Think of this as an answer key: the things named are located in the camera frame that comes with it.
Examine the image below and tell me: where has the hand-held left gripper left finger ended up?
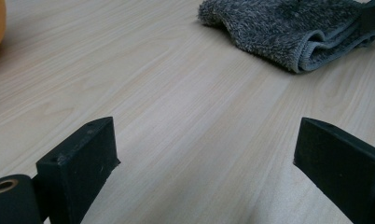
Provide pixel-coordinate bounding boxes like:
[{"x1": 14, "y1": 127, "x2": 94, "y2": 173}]
[{"x1": 35, "y1": 116, "x2": 121, "y2": 224}]

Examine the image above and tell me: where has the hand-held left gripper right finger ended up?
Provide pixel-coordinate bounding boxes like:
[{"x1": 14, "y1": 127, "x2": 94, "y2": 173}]
[{"x1": 293, "y1": 117, "x2": 375, "y2": 224}]

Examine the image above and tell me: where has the grey fluffy towel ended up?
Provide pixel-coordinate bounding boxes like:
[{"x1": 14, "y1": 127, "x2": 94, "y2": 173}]
[{"x1": 197, "y1": 0, "x2": 375, "y2": 75}]

